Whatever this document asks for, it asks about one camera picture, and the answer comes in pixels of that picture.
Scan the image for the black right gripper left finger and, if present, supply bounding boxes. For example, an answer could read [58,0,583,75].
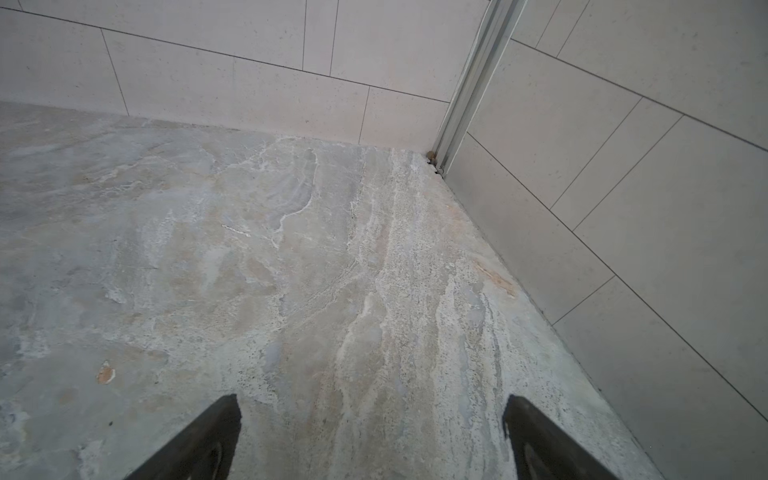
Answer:
[126,394,242,479]

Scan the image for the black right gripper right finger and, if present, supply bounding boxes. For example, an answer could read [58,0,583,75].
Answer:
[502,395,618,480]

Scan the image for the aluminium right corner post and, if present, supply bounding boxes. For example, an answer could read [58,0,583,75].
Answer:
[426,0,527,177]

